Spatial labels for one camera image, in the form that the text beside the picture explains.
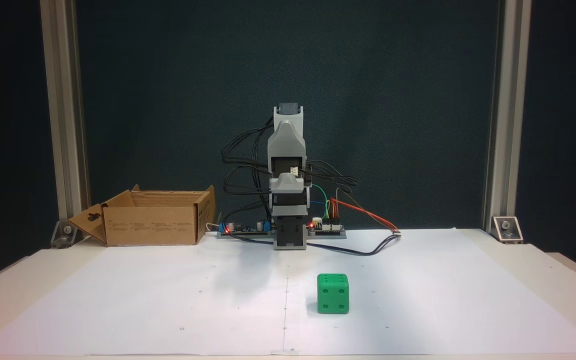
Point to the black circuit board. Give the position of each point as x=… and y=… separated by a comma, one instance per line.
x=328, y=227

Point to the grey board mounting plate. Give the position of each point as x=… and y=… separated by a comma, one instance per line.
x=330, y=235

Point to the brown cardboard box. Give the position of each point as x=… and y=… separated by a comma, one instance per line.
x=153, y=227

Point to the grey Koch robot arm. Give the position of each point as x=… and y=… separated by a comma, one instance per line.
x=286, y=145

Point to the green dice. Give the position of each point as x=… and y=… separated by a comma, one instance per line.
x=333, y=297

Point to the blue circuit board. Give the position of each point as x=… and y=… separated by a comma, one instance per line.
x=240, y=228

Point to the metal corner bracket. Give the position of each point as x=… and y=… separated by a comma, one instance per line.
x=507, y=227
x=66, y=231

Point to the aluminium frame post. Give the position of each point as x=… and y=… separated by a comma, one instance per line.
x=63, y=125
x=508, y=125

